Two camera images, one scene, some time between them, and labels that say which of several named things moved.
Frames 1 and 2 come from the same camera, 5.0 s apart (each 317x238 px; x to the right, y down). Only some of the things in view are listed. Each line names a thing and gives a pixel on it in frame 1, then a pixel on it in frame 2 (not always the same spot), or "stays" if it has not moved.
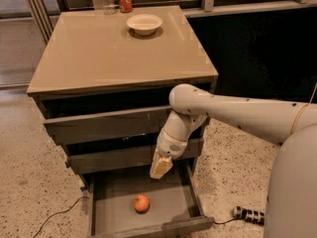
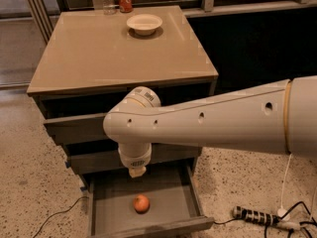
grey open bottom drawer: x=138 y=205 stays
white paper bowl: x=144 y=24 stays
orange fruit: x=141 y=204 stays
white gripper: x=170 y=147 to x=136 y=160
